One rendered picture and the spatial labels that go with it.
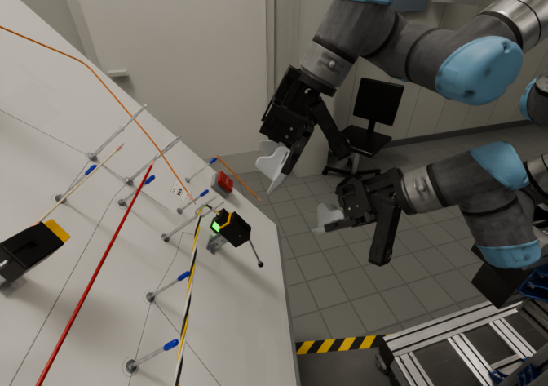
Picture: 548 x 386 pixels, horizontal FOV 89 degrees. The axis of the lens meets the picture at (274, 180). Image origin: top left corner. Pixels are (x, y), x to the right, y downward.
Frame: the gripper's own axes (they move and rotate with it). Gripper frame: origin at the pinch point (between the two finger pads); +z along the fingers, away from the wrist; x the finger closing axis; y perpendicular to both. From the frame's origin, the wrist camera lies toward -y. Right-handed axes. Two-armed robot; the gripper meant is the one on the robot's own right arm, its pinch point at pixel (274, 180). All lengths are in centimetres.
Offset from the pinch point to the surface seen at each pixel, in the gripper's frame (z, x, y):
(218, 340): 23.8, 18.4, -1.4
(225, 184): 16.2, -18.7, 6.8
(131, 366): 17.6, 28.5, 10.6
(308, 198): 82, -162, -74
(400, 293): 70, -71, -122
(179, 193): 15.7, -6.2, 16.0
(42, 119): 5.1, 4.2, 39.0
